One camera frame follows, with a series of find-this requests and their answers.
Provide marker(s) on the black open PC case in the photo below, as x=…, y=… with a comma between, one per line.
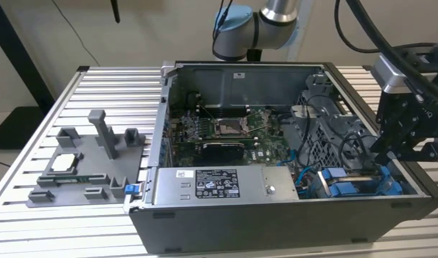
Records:
x=239, y=225

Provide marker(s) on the green Dell motherboard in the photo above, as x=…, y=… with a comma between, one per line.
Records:
x=273, y=139

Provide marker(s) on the silver power supply unit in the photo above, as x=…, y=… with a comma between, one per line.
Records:
x=169, y=188

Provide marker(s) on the silver CPU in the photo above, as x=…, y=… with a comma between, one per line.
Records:
x=64, y=162

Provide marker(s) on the grey printed parts rack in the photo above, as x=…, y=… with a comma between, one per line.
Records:
x=93, y=161

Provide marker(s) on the blue disk carrier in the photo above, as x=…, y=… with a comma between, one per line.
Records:
x=336, y=185

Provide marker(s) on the black slanted frame post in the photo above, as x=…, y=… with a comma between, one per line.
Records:
x=18, y=45

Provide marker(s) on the green RAM stick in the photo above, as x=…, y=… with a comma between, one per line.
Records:
x=70, y=179

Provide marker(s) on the black RAM slot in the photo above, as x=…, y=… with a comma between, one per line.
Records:
x=226, y=136
x=226, y=139
x=222, y=106
x=222, y=110

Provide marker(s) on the black antenna stick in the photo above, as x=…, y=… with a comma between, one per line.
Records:
x=115, y=10

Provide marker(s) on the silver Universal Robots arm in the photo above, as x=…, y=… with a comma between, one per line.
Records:
x=276, y=29

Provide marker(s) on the black flat stand foot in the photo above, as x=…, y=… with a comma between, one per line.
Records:
x=18, y=129

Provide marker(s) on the silver tool flange block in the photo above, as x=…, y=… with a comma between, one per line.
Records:
x=389, y=75

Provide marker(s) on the metal locking lever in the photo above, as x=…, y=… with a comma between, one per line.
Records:
x=210, y=113
x=260, y=122

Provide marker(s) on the grey metal disk bay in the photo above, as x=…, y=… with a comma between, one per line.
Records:
x=322, y=139

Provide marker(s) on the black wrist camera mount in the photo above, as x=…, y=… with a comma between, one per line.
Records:
x=416, y=56

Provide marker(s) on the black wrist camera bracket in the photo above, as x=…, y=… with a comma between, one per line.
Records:
x=426, y=153

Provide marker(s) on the blue plastic latch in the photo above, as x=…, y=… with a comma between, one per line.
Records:
x=131, y=188

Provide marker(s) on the CPU socket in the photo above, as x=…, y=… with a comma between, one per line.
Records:
x=227, y=129

